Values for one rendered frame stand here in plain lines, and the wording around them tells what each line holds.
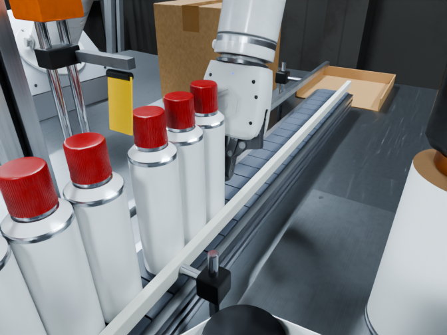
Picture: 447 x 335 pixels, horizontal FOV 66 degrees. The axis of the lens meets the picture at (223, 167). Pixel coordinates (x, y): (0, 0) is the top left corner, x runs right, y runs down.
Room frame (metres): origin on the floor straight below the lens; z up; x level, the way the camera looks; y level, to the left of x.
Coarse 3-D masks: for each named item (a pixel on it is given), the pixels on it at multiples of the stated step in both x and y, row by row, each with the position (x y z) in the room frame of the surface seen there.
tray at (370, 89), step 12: (324, 72) 1.35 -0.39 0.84; (336, 72) 1.33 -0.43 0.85; (348, 72) 1.31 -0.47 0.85; (360, 72) 1.29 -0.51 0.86; (372, 72) 1.26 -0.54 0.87; (312, 84) 1.23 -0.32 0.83; (324, 84) 1.23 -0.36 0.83; (336, 84) 1.23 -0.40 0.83; (360, 84) 1.23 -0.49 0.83; (372, 84) 1.23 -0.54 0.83; (384, 84) 1.23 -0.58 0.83; (300, 96) 1.09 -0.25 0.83; (360, 96) 1.09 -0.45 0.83; (372, 96) 1.09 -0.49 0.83; (384, 96) 1.04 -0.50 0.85; (372, 108) 0.99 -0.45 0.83
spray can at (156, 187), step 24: (144, 120) 0.30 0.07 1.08; (144, 144) 0.30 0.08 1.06; (168, 144) 0.32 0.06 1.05; (144, 168) 0.29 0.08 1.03; (168, 168) 0.30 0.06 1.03; (144, 192) 0.29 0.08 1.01; (168, 192) 0.30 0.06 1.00; (144, 216) 0.30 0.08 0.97; (168, 216) 0.30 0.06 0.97; (144, 240) 0.30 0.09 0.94; (168, 240) 0.30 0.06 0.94; (144, 264) 0.31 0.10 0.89
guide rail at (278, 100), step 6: (318, 66) 0.97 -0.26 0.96; (324, 66) 0.99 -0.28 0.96; (312, 72) 0.91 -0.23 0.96; (318, 72) 0.94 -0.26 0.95; (306, 78) 0.86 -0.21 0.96; (312, 78) 0.90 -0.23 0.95; (294, 84) 0.81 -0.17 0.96; (300, 84) 0.82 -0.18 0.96; (288, 90) 0.76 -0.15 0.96; (294, 90) 0.79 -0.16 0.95; (276, 96) 0.72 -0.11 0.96; (282, 96) 0.72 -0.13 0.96; (288, 96) 0.75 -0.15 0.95; (276, 102) 0.69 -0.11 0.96; (228, 138) 0.52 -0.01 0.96; (132, 204) 0.33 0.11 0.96; (132, 210) 0.33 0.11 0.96; (132, 216) 0.33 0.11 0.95
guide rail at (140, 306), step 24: (336, 96) 0.86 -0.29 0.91; (312, 120) 0.70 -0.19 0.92; (288, 144) 0.58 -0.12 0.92; (264, 168) 0.50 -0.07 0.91; (240, 192) 0.43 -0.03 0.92; (216, 216) 0.37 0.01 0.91; (192, 240) 0.32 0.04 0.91; (168, 264) 0.28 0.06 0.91; (144, 288) 0.25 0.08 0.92; (120, 312) 0.22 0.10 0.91; (144, 312) 0.23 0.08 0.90
